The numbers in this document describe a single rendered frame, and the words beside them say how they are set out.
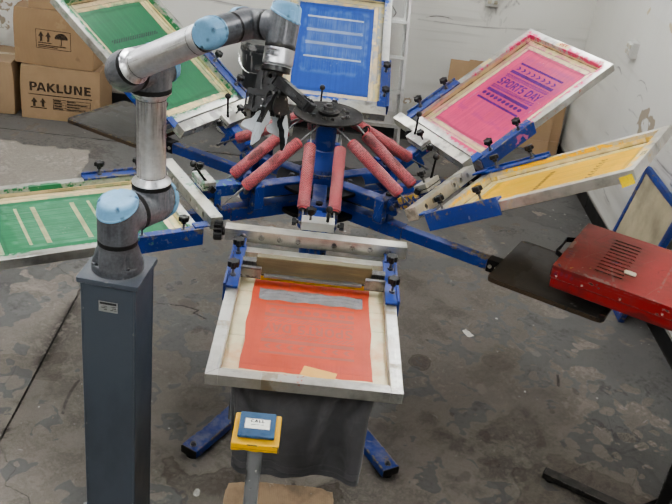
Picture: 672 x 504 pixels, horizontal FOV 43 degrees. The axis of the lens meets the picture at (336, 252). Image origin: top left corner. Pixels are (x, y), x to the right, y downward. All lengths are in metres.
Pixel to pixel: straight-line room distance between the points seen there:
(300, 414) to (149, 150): 0.93
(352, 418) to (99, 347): 0.81
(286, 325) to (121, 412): 0.59
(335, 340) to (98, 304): 0.75
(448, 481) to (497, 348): 1.11
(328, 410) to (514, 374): 1.95
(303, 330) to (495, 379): 1.81
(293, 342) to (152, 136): 0.79
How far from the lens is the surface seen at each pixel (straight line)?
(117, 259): 2.54
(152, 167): 2.54
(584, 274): 3.18
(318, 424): 2.75
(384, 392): 2.54
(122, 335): 2.65
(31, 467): 3.74
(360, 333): 2.84
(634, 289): 3.17
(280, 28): 2.11
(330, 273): 3.01
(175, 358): 4.26
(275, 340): 2.75
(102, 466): 3.00
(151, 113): 2.48
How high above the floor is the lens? 2.53
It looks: 29 degrees down
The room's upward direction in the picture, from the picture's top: 8 degrees clockwise
